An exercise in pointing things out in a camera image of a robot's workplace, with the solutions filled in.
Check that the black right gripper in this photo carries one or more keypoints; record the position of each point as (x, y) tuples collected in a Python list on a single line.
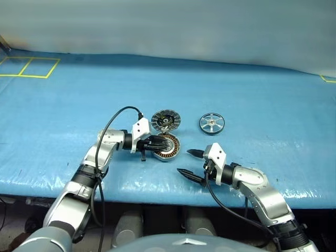
[(209, 166)]

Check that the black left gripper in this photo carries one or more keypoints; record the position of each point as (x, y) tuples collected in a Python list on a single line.
[(145, 145)]

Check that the round silver motor housing lid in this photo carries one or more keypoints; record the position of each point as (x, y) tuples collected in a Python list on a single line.
[(157, 118)]

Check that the silver spoked rotor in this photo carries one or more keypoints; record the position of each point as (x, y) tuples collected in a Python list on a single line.
[(211, 123)]

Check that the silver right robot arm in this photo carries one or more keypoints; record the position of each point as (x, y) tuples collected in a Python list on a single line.
[(265, 194)]

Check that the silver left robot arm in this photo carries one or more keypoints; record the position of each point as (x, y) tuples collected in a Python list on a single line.
[(102, 152)]

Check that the grey rounded shape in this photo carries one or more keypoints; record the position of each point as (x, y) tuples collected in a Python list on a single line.
[(128, 228), (199, 223)]

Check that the blue plastic table cover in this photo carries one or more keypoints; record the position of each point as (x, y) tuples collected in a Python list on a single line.
[(183, 86)]

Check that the grey robot torso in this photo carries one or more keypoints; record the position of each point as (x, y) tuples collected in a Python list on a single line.
[(183, 245)]

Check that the yellow tape double square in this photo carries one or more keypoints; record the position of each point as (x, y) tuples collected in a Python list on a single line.
[(34, 77)]

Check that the yellow tape corner marking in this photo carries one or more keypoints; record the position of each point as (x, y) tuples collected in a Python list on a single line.
[(330, 81)]

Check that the brown object under table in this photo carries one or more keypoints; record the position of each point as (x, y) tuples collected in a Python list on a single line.
[(19, 241)]

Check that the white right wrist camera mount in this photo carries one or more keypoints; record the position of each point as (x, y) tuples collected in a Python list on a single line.
[(218, 155)]

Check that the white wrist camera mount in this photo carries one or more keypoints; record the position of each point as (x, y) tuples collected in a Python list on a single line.
[(140, 130), (218, 155)]

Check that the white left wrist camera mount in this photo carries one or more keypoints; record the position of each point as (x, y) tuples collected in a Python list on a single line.
[(140, 130)]

